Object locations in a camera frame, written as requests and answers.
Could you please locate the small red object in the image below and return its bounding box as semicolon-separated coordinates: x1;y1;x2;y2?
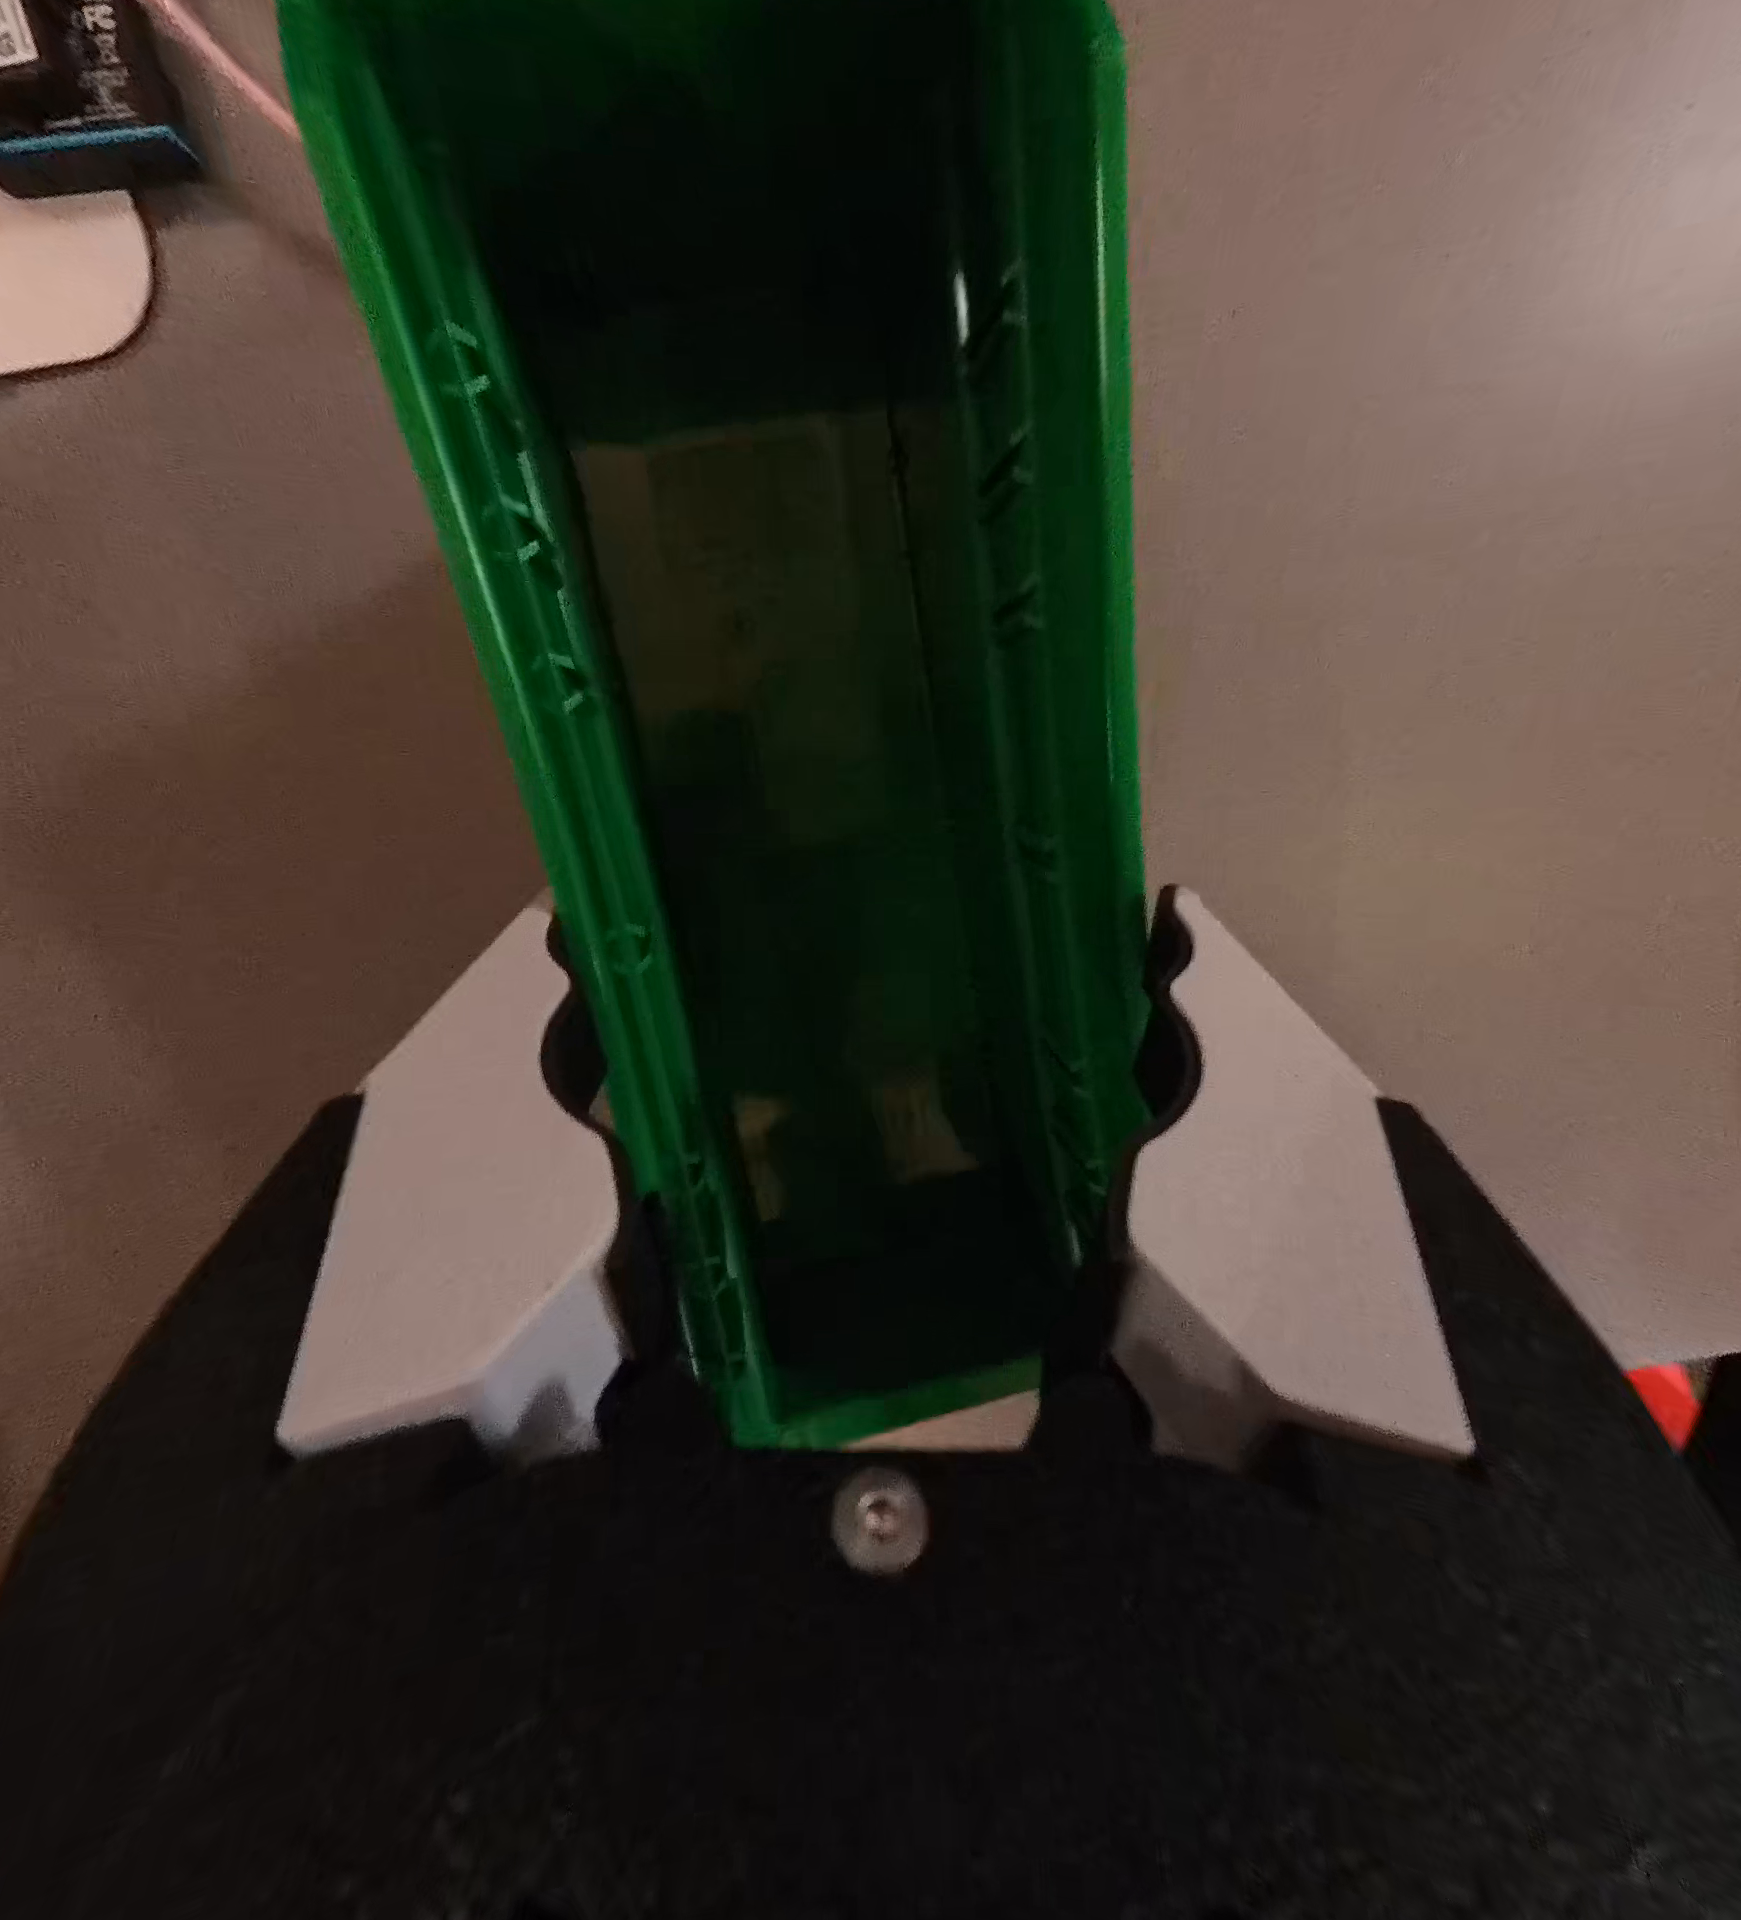
1628;1363;1706;1452

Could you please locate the pink cable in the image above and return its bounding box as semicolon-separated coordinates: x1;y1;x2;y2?
157;0;305;155

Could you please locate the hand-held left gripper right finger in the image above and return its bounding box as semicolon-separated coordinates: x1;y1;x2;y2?
1046;885;1477;1470

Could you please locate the white document stand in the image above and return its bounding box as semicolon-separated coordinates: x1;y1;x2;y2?
0;128;157;396

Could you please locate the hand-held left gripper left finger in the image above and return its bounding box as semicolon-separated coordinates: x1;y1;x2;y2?
273;889;698;1466

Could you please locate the green plastic bin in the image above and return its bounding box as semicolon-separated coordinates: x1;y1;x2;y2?
276;0;1155;1453

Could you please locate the black box with blue edge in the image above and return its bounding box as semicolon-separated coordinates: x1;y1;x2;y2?
0;0;207;202

